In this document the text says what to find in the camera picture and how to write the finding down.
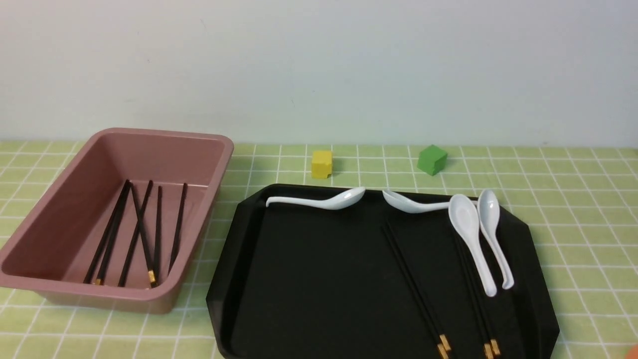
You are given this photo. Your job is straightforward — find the black chopstick gold band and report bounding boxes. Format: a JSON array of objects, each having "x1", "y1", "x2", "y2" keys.
[
  {"x1": 456, "y1": 234, "x2": 501, "y2": 356},
  {"x1": 385, "y1": 224, "x2": 452, "y2": 352},
  {"x1": 453, "y1": 234, "x2": 494, "y2": 359},
  {"x1": 153, "y1": 185, "x2": 162, "y2": 287},
  {"x1": 382, "y1": 226, "x2": 449, "y2": 359},
  {"x1": 168, "y1": 182, "x2": 188, "y2": 273}
]

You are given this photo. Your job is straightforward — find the yellow wooden cube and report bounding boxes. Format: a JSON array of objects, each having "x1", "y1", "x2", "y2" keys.
[{"x1": 311, "y1": 150, "x2": 333, "y2": 179}]

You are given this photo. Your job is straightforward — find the white spoon far left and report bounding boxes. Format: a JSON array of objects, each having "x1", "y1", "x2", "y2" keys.
[{"x1": 265, "y1": 186, "x2": 366, "y2": 210}]

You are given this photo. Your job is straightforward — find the white spoon middle top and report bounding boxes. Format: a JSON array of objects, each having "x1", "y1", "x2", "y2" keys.
[{"x1": 381, "y1": 190, "x2": 450, "y2": 214}]

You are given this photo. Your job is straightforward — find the black plastic tray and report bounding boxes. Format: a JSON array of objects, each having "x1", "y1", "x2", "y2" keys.
[{"x1": 206, "y1": 183, "x2": 561, "y2": 359}]

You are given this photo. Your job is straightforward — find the green wooden cube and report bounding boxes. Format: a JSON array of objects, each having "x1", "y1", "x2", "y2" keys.
[{"x1": 417, "y1": 145, "x2": 448, "y2": 177}]

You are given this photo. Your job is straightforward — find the white spoon large bowl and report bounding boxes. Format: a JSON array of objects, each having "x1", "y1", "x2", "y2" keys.
[{"x1": 448, "y1": 193, "x2": 497, "y2": 297}]

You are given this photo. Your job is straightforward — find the white spoon far right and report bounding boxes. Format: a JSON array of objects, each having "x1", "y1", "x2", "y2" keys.
[{"x1": 477, "y1": 189, "x2": 514, "y2": 290}]

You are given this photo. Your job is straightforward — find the black chopstick in bin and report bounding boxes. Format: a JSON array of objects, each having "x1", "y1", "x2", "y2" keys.
[
  {"x1": 118, "y1": 180, "x2": 154, "y2": 288},
  {"x1": 131, "y1": 180, "x2": 157, "y2": 288},
  {"x1": 83, "y1": 179, "x2": 130, "y2": 284},
  {"x1": 94, "y1": 179, "x2": 131, "y2": 285}
]

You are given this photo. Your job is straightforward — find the pink plastic bin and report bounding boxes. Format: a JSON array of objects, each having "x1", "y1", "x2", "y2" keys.
[{"x1": 0, "y1": 129, "x2": 234, "y2": 314}]

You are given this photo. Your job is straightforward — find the orange object at corner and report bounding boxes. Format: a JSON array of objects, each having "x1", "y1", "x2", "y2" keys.
[{"x1": 624, "y1": 345, "x2": 638, "y2": 359}]

